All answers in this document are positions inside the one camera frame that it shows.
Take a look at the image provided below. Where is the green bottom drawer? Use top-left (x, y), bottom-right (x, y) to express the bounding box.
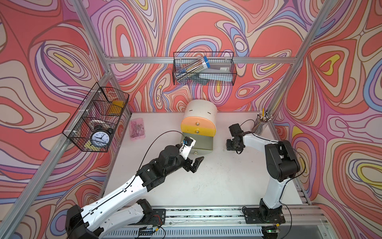
top-left (183, 132), bottom-right (213, 155)

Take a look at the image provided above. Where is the orange top drawer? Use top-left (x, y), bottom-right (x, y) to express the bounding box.
top-left (181, 117), bottom-right (216, 129)

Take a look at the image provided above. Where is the cream round drawer cabinet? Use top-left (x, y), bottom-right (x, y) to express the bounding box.
top-left (180, 100), bottom-right (218, 137)

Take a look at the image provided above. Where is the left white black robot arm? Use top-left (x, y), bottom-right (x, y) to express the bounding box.
top-left (65, 144), bottom-right (204, 239)

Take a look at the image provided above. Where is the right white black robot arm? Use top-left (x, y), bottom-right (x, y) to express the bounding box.
top-left (226, 123), bottom-right (300, 221)

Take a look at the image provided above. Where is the pencil holder cup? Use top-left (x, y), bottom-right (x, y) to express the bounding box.
top-left (252, 108), bottom-right (273, 134)

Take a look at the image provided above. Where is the pink plastic case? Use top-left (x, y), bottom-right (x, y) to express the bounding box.
top-left (129, 118), bottom-right (145, 140)

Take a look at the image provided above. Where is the green circuit board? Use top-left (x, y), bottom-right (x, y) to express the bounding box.
top-left (137, 227), bottom-right (159, 237)

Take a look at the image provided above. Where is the grey box in basket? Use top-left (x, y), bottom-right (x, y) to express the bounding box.
top-left (199, 63), bottom-right (233, 81)

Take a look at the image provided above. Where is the clear pencil tube blue cap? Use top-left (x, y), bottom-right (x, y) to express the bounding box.
top-left (175, 56), bottom-right (210, 82)

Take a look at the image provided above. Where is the yellow object in basket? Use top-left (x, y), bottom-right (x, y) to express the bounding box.
top-left (107, 100), bottom-right (125, 116)

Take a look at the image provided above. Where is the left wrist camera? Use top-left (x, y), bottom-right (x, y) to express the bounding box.
top-left (179, 136), bottom-right (196, 160)

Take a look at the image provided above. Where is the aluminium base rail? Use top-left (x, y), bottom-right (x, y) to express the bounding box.
top-left (102, 205), bottom-right (335, 239)

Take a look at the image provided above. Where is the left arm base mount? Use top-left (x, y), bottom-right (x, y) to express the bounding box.
top-left (128, 199), bottom-right (166, 226)

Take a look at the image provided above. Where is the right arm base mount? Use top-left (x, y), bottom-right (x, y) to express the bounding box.
top-left (242, 206), bottom-right (286, 225)

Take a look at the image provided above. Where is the black wire basket back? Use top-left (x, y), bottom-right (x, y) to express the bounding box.
top-left (172, 50), bottom-right (237, 86)

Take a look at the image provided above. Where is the black wire basket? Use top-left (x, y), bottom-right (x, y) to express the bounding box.
top-left (62, 83), bottom-right (129, 152)
top-left (172, 50), bottom-right (237, 86)

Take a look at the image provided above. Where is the black wire basket left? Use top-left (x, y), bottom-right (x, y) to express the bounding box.
top-left (62, 83), bottom-right (129, 152)

